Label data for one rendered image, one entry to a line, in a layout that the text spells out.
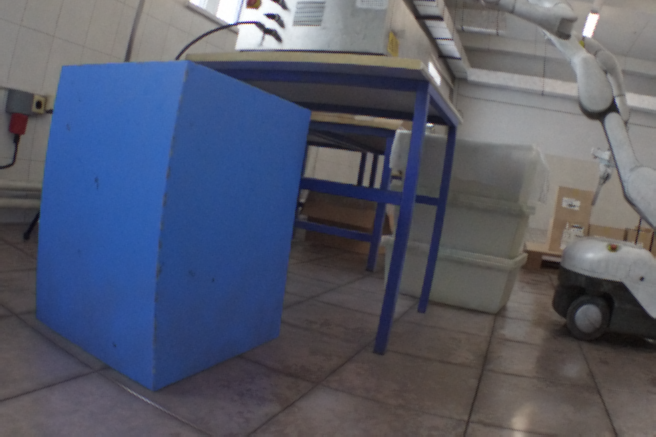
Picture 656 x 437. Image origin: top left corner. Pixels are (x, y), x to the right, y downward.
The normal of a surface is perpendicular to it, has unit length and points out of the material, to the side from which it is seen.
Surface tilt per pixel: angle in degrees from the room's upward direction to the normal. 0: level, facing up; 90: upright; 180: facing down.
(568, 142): 90
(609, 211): 90
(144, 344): 90
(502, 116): 90
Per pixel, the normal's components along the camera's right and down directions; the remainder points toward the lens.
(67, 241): -0.35, -0.05
